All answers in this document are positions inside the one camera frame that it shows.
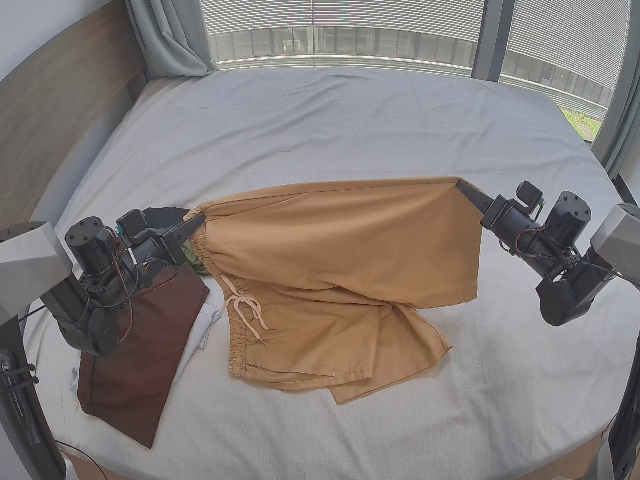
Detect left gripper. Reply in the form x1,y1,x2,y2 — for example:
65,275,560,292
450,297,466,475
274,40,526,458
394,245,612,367
130,221,191,275

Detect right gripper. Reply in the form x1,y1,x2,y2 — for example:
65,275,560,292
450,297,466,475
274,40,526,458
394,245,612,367
480,193,544,257

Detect tan shorts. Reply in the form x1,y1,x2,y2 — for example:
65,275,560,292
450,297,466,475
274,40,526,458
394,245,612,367
182,174,483,406

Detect bed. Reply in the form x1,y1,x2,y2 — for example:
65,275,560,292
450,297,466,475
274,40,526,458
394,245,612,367
0,0,640,480

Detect green garment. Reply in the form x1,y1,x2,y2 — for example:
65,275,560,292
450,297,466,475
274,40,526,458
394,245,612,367
180,238,211,276

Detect black garment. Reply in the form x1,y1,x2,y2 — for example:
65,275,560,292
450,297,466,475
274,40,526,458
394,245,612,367
140,207,193,229

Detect pale blue garment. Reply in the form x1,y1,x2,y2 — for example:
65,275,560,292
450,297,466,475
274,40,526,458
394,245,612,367
67,313,222,395

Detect brown garment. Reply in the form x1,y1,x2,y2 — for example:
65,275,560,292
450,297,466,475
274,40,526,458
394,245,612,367
77,268,211,450

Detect grey-green curtain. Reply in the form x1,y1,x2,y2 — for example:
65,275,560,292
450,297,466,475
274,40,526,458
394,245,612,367
118,0,221,80
591,0,640,181

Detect window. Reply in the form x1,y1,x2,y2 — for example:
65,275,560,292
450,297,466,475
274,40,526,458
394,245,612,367
192,0,632,145

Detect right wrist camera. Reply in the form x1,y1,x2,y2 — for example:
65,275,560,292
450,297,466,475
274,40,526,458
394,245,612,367
516,180,546,214

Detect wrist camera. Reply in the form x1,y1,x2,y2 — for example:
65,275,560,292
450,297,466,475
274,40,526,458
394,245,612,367
116,209,153,244
516,180,546,214

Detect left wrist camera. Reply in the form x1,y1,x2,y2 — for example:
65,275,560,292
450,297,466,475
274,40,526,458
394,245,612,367
116,209,153,244

